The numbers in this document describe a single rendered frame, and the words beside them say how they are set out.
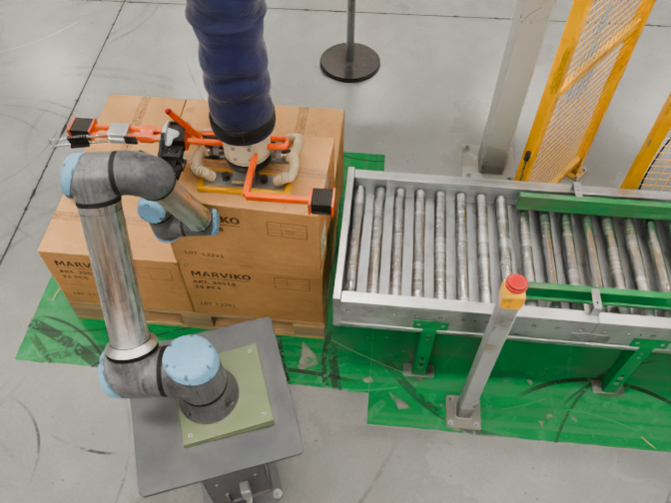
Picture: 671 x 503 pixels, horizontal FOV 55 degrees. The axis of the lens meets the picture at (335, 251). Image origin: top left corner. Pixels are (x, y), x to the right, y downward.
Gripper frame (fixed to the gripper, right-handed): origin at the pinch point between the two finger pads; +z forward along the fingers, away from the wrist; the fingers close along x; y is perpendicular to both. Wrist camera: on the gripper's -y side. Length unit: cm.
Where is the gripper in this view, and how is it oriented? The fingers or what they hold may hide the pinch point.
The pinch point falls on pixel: (171, 135)
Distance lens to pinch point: 241.1
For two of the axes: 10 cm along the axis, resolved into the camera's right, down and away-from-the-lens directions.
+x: 0.0, -5.9, -8.1
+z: 0.9, -8.0, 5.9
